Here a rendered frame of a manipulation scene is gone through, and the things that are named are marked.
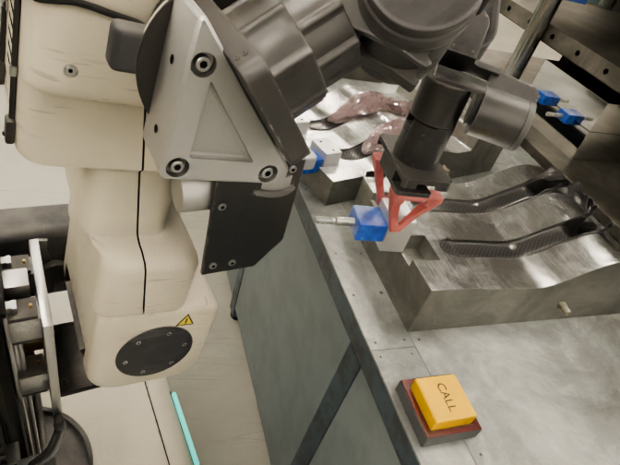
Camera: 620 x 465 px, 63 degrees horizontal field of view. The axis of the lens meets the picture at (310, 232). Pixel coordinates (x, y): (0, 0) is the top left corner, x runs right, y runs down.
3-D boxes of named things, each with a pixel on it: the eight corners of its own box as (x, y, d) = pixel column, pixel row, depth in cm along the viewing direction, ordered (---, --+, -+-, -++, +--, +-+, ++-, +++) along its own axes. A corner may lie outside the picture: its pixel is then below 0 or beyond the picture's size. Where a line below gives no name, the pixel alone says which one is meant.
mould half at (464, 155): (325, 206, 92) (342, 155, 85) (256, 131, 106) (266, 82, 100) (490, 171, 120) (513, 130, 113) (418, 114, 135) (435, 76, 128)
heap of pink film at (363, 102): (371, 160, 97) (385, 125, 92) (319, 113, 107) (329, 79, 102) (457, 147, 112) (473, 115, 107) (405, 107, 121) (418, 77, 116)
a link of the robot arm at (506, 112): (445, 40, 63) (462, 2, 55) (533, 71, 62) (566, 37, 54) (411, 127, 62) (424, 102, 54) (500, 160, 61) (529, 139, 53)
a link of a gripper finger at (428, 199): (404, 209, 71) (430, 153, 66) (423, 244, 66) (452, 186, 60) (360, 206, 69) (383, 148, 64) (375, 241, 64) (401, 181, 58)
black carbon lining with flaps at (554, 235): (442, 268, 76) (470, 220, 70) (399, 201, 87) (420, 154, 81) (606, 262, 89) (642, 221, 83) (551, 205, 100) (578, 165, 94)
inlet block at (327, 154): (276, 186, 88) (282, 160, 85) (261, 170, 91) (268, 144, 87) (334, 176, 95) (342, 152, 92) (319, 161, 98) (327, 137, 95)
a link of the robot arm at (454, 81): (431, 53, 58) (426, 68, 53) (488, 74, 57) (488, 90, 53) (409, 108, 62) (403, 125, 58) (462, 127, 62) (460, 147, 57)
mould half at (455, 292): (407, 332, 73) (445, 267, 65) (348, 217, 91) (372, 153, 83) (641, 312, 92) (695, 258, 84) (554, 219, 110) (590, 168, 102)
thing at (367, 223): (313, 247, 66) (324, 215, 63) (305, 222, 70) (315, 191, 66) (402, 252, 70) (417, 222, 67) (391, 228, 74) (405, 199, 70)
